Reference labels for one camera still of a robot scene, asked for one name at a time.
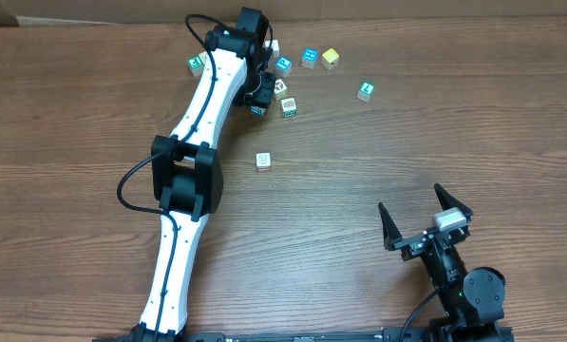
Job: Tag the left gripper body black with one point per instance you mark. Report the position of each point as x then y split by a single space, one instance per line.
264 91

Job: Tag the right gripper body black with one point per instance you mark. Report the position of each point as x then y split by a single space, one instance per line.
415 247

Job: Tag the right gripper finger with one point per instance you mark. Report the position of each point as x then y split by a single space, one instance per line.
391 233
447 201

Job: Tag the blue edged squirrel block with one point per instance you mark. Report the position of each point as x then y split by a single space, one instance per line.
259 111

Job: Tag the red letter wooden block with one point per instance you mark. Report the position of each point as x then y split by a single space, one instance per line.
263 161

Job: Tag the green L wooden block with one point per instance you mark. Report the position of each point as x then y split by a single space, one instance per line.
365 91

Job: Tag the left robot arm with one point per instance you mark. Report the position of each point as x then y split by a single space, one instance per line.
186 171

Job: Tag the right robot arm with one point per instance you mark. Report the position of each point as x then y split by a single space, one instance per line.
472 300

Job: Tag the yellow edged animal block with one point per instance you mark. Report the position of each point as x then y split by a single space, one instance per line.
280 89

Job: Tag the green B wooden block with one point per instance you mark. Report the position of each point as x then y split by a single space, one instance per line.
289 108

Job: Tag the blue P wooden block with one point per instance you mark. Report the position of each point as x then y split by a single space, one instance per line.
283 67

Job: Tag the plain white top block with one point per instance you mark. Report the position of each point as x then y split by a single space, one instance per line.
275 48

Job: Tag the blue top wooden block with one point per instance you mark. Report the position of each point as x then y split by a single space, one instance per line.
309 58

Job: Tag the plain wood green-side block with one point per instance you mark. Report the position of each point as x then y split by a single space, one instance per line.
202 56

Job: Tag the green J wooden block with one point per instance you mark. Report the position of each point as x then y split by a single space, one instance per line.
196 65

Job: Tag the yellow top right block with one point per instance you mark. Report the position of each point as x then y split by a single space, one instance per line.
330 59

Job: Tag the cardboard backdrop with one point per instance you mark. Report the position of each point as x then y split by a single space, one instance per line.
173 11

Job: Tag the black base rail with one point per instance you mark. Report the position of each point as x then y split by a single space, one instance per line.
385 335

